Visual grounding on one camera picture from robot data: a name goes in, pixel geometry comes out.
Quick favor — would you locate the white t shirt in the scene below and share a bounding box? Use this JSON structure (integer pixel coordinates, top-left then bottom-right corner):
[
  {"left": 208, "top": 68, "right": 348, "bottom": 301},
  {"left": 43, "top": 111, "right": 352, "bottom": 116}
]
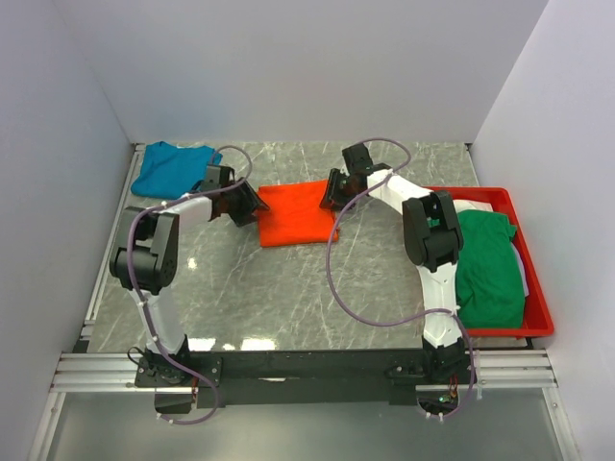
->
[{"left": 453, "top": 199, "right": 494, "bottom": 213}]

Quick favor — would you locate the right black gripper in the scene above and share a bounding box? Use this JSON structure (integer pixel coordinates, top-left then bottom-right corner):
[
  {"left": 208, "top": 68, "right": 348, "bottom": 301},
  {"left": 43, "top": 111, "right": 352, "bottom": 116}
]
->
[{"left": 319, "top": 168, "right": 360, "bottom": 212}]

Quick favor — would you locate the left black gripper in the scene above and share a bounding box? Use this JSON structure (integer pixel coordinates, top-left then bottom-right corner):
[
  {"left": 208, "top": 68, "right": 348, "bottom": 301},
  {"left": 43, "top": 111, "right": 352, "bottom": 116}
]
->
[{"left": 221, "top": 178, "right": 269, "bottom": 228}]

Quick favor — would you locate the orange t shirt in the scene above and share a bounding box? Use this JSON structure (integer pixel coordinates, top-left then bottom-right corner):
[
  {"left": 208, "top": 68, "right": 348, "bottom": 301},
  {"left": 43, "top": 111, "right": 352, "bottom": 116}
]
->
[{"left": 258, "top": 180, "right": 335, "bottom": 248}]

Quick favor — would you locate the folded blue t shirt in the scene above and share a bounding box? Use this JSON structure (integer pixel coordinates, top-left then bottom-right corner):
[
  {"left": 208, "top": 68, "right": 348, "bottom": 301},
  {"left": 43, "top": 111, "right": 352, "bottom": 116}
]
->
[{"left": 131, "top": 141, "right": 222, "bottom": 200}]

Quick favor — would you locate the black base beam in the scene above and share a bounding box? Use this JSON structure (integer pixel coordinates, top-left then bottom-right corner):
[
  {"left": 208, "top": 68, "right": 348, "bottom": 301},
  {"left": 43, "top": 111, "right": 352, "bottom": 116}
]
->
[{"left": 135, "top": 349, "right": 470, "bottom": 413}]

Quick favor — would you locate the lavender t shirt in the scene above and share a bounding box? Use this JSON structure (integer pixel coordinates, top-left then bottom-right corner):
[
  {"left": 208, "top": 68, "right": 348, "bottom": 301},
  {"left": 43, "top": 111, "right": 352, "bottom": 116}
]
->
[{"left": 511, "top": 243, "right": 529, "bottom": 298}]

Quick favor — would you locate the aluminium frame rail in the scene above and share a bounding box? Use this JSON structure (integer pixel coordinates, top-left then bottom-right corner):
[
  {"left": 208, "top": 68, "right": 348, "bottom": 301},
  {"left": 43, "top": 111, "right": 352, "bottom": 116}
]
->
[{"left": 26, "top": 142, "right": 145, "bottom": 461}]

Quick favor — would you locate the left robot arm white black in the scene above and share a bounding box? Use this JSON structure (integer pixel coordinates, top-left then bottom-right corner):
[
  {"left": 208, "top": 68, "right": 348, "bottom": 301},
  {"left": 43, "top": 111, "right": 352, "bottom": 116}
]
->
[{"left": 110, "top": 165, "right": 270, "bottom": 386}]

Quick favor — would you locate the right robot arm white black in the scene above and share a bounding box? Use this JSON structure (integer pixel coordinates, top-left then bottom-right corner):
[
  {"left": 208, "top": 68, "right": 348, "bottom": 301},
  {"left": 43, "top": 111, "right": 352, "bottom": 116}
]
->
[{"left": 320, "top": 141, "right": 467, "bottom": 383}]

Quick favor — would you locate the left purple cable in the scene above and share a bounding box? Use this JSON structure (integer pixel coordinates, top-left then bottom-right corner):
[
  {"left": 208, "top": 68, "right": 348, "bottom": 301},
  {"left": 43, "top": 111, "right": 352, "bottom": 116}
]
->
[{"left": 129, "top": 144, "right": 254, "bottom": 426}]

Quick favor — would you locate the green t shirt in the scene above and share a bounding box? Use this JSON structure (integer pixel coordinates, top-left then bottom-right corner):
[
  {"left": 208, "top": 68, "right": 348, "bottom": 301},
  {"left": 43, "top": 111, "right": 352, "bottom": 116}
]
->
[{"left": 455, "top": 209, "right": 526, "bottom": 329}]

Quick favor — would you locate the red plastic bin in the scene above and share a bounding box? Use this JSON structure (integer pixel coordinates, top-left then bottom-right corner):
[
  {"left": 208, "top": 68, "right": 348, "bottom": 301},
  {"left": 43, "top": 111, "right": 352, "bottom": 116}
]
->
[{"left": 422, "top": 185, "right": 555, "bottom": 338}]

